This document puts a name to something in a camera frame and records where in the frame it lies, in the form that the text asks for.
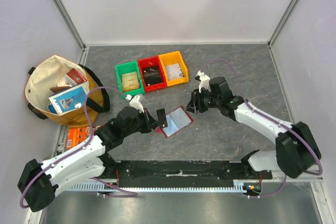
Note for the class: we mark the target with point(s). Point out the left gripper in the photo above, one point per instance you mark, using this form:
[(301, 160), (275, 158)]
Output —
[(150, 123)]

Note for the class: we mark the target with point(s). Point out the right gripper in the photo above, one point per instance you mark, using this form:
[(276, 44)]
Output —
[(196, 102)]

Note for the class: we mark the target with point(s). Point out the black credit card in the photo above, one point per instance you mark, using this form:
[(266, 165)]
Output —
[(161, 117)]

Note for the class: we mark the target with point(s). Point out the red leather card holder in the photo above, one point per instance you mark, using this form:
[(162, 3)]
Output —
[(176, 121)]

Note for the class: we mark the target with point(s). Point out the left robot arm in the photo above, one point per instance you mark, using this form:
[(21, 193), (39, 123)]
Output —
[(41, 182)]

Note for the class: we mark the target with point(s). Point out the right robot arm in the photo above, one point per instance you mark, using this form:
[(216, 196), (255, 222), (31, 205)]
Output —
[(295, 147)]

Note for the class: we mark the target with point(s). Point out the white card in yellow bin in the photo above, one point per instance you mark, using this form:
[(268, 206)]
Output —
[(174, 71)]

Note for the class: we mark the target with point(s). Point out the beige cards in green bin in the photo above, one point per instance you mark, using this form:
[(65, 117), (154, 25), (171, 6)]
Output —
[(130, 81)]

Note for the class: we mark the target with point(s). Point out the black card in red bin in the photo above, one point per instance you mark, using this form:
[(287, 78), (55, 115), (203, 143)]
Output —
[(151, 75)]

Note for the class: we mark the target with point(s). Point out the yellow plastic bin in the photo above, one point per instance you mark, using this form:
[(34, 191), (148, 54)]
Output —
[(171, 58)]

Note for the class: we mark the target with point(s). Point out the red plastic bin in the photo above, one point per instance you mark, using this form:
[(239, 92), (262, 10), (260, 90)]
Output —
[(149, 62)]

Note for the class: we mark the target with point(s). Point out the green plastic bin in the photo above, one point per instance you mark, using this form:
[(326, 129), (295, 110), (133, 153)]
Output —
[(126, 68)]

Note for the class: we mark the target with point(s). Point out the orange picture box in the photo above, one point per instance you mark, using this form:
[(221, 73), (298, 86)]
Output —
[(76, 136)]

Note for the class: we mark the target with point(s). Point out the blue product box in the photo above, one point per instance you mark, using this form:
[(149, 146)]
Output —
[(68, 100)]

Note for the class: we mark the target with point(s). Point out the red white box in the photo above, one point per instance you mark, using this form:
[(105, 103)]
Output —
[(73, 77)]

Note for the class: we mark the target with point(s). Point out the canvas tote bag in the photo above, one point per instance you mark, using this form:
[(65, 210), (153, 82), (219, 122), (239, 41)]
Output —
[(48, 78)]

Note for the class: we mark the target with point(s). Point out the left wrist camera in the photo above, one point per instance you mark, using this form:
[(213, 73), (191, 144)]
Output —
[(135, 102)]

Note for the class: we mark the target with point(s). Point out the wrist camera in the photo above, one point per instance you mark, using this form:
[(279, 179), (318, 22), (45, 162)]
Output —
[(203, 80), (135, 102)]

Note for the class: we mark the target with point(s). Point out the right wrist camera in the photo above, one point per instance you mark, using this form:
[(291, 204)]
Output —
[(203, 80)]

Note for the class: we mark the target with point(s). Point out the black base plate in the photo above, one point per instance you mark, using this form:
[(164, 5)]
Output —
[(221, 169)]

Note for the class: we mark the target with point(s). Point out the slotted cable duct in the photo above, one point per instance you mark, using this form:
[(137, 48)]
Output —
[(94, 186)]

